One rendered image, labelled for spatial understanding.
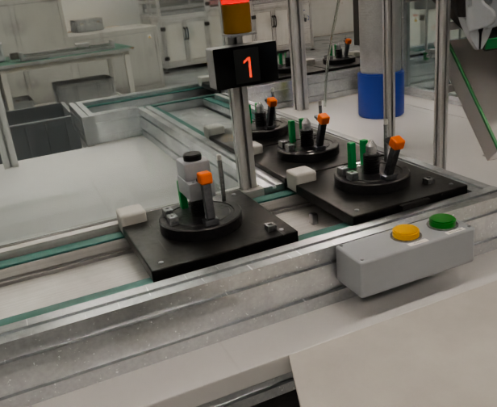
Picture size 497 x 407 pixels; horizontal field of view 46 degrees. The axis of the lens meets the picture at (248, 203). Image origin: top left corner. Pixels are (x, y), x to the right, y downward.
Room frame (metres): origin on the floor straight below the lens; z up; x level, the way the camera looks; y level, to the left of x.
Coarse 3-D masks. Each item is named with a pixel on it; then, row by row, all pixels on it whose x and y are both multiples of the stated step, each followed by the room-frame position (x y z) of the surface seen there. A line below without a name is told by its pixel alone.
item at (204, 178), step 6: (198, 174) 0.86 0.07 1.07; (204, 174) 0.85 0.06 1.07; (210, 174) 0.86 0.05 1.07; (198, 180) 0.86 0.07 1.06; (204, 180) 0.85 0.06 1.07; (210, 180) 0.86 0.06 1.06; (204, 186) 0.86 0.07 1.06; (210, 186) 0.86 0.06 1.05; (204, 192) 0.86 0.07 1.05; (210, 192) 0.86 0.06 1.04; (204, 198) 0.85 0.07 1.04; (210, 198) 0.86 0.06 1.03; (204, 204) 0.86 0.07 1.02; (210, 204) 0.86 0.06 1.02; (204, 210) 0.86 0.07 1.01; (210, 210) 0.86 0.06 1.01; (210, 216) 0.85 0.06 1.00
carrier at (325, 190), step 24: (384, 120) 1.08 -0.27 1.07; (360, 144) 1.08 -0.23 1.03; (384, 144) 1.08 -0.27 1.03; (336, 168) 1.04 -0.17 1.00; (360, 168) 1.06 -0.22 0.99; (384, 168) 1.04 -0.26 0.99; (408, 168) 1.08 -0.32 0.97; (312, 192) 1.01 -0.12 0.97; (336, 192) 0.99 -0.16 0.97; (360, 192) 0.97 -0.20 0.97; (384, 192) 0.96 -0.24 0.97; (408, 192) 0.96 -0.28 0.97; (432, 192) 0.94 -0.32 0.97; (456, 192) 0.95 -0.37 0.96; (336, 216) 0.92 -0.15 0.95; (360, 216) 0.88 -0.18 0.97
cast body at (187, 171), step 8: (192, 152) 0.92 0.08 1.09; (176, 160) 0.92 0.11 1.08; (184, 160) 0.90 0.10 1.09; (192, 160) 0.90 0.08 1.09; (200, 160) 0.90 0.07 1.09; (208, 160) 0.90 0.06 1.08; (184, 168) 0.89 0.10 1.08; (192, 168) 0.89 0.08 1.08; (200, 168) 0.89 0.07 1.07; (208, 168) 0.90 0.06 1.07; (184, 176) 0.89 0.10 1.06; (192, 176) 0.89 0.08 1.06; (184, 184) 0.89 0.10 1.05; (192, 184) 0.88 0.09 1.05; (184, 192) 0.90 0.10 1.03; (192, 192) 0.87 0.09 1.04; (200, 192) 0.88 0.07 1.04; (192, 200) 0.87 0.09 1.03
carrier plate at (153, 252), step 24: (240, 192) 1.05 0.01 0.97; (264, 216) 0.91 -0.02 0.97; (144, 240) 0.87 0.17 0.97; (168, 240) 0.86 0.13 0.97; (216, 240) 0.84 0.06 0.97; (240, 240) 0.83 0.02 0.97; (264, 240) 0.82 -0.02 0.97; (288, 240) 0.84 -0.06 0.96; (144, 264) 0.79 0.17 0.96; (168, 264) 0.77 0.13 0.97; (192, 264) 0.78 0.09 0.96; (216, 264) 0.79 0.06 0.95
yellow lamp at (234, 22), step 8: (224, 8) 1.06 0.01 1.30; (232, 8) 1.05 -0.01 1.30; (240, 8) 1.05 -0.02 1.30; (248, 8) 1.06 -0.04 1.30; (224, 16) 1.06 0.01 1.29; (232, 16) 1.05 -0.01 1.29; (240, 16) 1.05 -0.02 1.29; (248, 16) 1.06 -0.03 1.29; (224, 24) 1.06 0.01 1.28; (232, 24) 1.05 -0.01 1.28; (240, 24) 1.05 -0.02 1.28; (248, 24) 1.06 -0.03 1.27; (224, 32) 1.07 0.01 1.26; (232, 32) 1.05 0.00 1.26; (240, 32) 1.05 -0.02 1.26
